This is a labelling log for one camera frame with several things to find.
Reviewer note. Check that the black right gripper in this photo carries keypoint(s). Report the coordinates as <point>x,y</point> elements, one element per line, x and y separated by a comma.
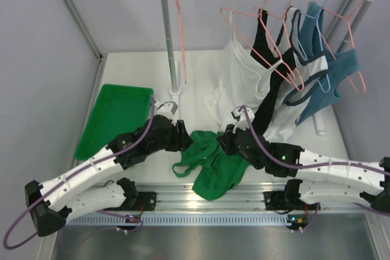
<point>226,139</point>

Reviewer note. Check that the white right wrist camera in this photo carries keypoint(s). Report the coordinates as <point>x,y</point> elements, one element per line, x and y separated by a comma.
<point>243,116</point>

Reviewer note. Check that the white camisole top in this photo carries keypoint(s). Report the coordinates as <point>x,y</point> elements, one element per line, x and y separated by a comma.
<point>242,81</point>

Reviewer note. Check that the perforated grey cable duct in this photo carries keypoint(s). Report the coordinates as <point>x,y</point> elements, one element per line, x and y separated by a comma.
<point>207,220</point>

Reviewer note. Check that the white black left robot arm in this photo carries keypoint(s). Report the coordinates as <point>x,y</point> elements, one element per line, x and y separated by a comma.
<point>55,202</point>

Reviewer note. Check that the black tank top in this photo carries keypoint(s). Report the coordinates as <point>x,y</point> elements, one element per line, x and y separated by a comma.
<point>265,111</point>

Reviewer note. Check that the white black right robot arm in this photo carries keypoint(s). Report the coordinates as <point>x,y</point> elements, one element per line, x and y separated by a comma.
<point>313,178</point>

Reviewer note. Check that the empty pink hanger left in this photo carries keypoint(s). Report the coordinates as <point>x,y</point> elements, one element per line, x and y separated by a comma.
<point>182,39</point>

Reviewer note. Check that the green plastic tray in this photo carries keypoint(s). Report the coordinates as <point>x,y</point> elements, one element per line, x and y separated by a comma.
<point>118,109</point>

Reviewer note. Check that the teal tank top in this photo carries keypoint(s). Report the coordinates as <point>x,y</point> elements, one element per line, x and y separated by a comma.
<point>340,65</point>

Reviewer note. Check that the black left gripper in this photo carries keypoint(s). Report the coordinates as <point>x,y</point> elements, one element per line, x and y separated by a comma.
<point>181,136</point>

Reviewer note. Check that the white rack right foot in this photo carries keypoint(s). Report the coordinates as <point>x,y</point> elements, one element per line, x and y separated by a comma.
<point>318,122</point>

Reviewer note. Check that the pink hanger far right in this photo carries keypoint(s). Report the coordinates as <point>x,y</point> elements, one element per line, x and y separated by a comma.
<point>349,39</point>

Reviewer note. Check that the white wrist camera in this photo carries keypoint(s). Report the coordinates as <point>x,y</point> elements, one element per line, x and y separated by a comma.
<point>243,116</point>
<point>166,109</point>

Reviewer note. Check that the green tank top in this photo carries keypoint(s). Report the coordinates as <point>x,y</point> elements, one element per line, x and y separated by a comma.
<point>219,172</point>

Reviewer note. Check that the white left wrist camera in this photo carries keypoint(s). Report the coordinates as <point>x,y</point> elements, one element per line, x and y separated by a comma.
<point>166,109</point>

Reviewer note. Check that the pink hanger with camisole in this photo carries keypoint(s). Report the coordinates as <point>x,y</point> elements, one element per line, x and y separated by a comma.
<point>266,47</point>

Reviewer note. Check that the white rack foot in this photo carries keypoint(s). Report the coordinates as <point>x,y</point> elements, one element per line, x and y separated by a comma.
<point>318,122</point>
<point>176,98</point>

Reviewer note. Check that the white navy-trimmed tank top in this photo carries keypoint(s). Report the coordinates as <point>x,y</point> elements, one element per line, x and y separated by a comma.
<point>291,103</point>

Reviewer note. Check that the white rack left foot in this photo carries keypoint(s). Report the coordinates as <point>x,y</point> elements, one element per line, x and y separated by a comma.
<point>176,98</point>

